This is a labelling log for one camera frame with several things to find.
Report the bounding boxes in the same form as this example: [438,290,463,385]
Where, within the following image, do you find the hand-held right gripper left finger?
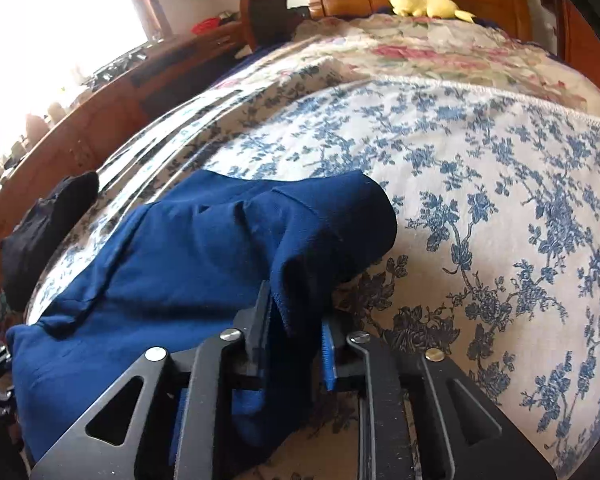
[30,280,282,480]

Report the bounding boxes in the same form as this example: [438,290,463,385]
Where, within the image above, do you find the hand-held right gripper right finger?
[320,317,557,480]

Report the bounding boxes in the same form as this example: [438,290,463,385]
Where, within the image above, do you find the blue blazer jacket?
[6,168,399,467]

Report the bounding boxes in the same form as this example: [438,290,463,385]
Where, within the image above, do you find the black garment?
[0,170,101,312]

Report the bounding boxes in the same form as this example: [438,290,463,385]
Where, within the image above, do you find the blue floral bed sheet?
[24,51,600,480]

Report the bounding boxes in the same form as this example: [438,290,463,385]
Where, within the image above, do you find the wooden desk with cabinets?
[0,19,253,313]

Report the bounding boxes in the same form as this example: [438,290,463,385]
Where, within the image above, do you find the black tools on desk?
[91,46,152,82]

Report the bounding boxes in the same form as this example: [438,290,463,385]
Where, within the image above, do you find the wooden chair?
[239,0,307,54]

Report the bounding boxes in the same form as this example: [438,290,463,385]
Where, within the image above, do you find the pink floral blanket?
[219,12,600,122]

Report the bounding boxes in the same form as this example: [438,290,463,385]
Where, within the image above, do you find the window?
[0,0,172,162]

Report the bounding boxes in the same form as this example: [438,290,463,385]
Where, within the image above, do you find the yellow plush toy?
[388,0,477,24]

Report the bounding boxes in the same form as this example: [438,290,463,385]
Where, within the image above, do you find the wooden louvered wardrobe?
[531,0,600,93]

